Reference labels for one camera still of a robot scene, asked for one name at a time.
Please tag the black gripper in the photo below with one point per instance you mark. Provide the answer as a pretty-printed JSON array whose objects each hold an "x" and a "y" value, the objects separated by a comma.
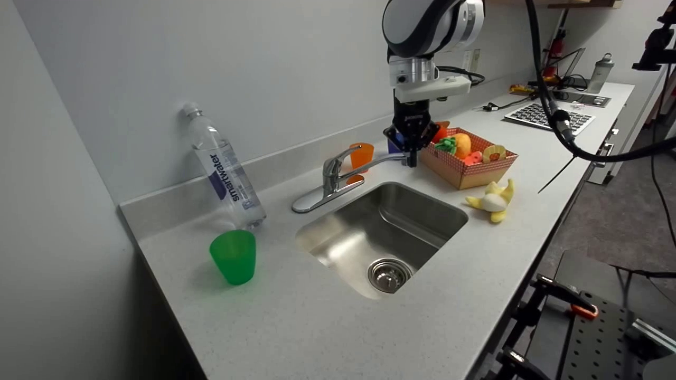
[{"x": 415, "y": 119}]

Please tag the chrome sink faucet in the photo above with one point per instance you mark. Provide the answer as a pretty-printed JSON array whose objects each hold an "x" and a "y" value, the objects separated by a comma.
[{"x": 331, "y": 177}]

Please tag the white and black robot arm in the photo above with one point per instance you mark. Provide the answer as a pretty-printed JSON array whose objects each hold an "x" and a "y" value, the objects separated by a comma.
[{"x": 430, "y": 24}]

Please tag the stainless steel sink basin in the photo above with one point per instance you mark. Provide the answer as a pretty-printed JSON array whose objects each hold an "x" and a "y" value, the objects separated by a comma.
[{"x": 394, "y": 225}]

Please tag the round metal sink drain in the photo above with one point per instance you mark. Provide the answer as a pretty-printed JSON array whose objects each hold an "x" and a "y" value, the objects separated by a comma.
[{"x": 389, "y": 275}]

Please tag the small blue object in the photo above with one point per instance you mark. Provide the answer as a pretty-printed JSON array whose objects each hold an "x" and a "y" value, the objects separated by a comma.
[{"x": 394, "y": 141}]

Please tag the green toy vegetable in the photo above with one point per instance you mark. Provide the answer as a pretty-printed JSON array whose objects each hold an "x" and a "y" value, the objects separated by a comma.
[{"x": 447, "y": 147}]

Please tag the red toy vegetable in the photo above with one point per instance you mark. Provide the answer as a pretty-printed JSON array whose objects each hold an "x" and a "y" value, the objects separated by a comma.
[{"x": 439, "y": 131}]

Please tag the orange toy fruit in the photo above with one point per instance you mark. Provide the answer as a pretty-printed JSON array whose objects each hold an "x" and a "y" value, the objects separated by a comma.
[{"x": 462, "y": 143}]

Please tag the small orange plastic object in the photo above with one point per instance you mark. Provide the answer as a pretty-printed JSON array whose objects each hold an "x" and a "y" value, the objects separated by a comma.
[{"x": 361, "y": 155}]

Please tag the basket of toy fruit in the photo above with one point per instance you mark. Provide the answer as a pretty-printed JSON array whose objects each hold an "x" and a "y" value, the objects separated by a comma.
[{"x": 468, "y": 172}]

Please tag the yellow cut toy fruit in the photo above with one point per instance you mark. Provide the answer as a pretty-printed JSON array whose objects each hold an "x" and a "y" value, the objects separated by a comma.
[{"x": 495, "y": 153}]

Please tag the peeled yellow toy banana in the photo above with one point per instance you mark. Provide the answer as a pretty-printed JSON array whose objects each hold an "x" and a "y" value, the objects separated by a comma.
[{"x": 493, "y": 202}]

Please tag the black pen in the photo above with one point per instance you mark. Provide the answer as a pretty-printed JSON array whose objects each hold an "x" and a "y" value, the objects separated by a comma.
[{"x": 502, "y": 106}]

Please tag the grey computer keyboard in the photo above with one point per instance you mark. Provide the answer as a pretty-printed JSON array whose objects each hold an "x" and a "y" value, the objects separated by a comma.
[{"x": 546, "y": 118}]

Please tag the clear plastic water bottle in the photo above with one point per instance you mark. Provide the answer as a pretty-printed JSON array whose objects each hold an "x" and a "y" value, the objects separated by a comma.
[{"x": 224, "y": 172}]

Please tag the grey metal drink bottle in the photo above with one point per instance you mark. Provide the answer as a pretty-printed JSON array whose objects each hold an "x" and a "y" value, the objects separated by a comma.
[{"x": 601, "y": 71}]

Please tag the black clamp with orange trigger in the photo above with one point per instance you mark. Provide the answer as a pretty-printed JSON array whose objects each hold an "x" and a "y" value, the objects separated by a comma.
[{"x": 562, "y": 297}]

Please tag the green plastic cup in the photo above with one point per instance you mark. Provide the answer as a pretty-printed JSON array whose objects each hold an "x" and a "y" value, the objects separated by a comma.
[{"x": 233, "y": 257}]

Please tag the black perforated table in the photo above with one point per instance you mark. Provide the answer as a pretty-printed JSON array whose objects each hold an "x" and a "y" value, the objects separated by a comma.
[{"x": 605, "y": 339}]

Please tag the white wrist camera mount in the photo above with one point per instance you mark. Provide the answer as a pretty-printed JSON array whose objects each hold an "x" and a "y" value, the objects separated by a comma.
[{"x": 430, "y": 85}]

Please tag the white wall outlet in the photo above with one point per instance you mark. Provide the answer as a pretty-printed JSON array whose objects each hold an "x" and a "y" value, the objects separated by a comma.
[{"x": 475, "y": 60}]

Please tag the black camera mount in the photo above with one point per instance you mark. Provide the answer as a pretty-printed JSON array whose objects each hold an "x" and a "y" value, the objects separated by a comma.
[{"x": 657, "y": 44}]

